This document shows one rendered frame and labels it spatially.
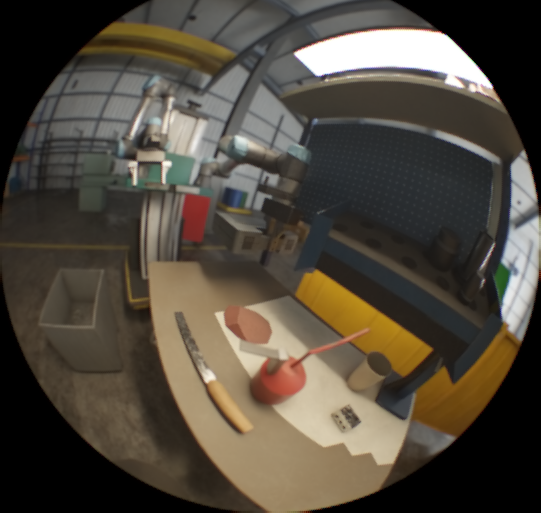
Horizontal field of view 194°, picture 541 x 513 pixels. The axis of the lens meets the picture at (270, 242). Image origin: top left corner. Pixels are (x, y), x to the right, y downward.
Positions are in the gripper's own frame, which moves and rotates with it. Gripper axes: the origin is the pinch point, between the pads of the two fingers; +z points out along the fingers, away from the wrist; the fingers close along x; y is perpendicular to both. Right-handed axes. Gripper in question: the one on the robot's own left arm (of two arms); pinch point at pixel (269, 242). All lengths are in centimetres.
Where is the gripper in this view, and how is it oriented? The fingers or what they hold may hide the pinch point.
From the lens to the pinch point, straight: 51.1
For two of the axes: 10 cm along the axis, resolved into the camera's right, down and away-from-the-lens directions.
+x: -6.0, -4.1, 6.9
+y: 7.4, 0.4, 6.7
